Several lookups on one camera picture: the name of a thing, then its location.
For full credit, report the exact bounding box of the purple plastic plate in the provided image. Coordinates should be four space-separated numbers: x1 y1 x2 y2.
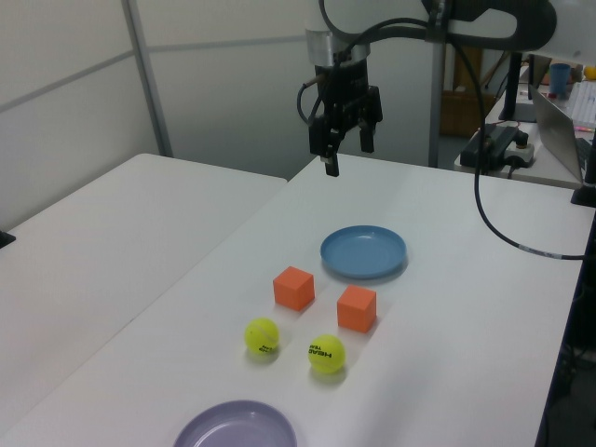
172 399 298 447

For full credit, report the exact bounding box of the upright wooden board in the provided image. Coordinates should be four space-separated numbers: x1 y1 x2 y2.
454 46 485 92

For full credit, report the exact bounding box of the small brown cardboard box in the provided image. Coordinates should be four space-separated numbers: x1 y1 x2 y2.
568 54 587 84

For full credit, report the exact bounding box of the white keyboard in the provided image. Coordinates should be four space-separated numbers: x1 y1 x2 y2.
568 81 596 127

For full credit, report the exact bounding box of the orange foam cube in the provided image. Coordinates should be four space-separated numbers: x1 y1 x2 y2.
336 285 377 334
272 265 317 312

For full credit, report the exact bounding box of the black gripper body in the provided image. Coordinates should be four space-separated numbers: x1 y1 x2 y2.
314 60 372 129

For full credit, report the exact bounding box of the blue plastic plate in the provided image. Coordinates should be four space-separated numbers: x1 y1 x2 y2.
318 224 410 281

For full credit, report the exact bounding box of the blue cup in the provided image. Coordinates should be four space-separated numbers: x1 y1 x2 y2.
549 62 572 99

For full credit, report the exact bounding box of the silver laptop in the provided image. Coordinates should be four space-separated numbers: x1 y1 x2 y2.
528 82 595 185

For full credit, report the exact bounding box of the large brown cardboard box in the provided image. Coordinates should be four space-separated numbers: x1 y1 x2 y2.
440 90 497 138

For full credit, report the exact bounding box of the black control box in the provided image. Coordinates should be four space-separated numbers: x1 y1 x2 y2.
460 124 519 169

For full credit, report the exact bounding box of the yellow tennis ball HEAD print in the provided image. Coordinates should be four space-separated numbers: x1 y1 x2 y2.
307 333 347 374

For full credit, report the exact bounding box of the plain yellow tennis ball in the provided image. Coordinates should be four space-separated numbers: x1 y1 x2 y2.
244 317 281 359

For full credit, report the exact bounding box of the white emergency stop button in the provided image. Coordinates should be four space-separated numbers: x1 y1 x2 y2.
505 132 535 169

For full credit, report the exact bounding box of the long black robot cable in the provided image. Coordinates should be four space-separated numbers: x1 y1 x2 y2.
332 17 587 261

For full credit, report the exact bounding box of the black monitor with stand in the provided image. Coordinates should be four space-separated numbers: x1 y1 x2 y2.
497 49 553 123

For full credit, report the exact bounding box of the black stand post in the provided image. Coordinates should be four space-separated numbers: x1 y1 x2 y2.
571 134 596 207

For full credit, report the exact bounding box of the grey partition post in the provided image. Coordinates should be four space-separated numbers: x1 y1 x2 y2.
427 27 456 169
121 0 174 157

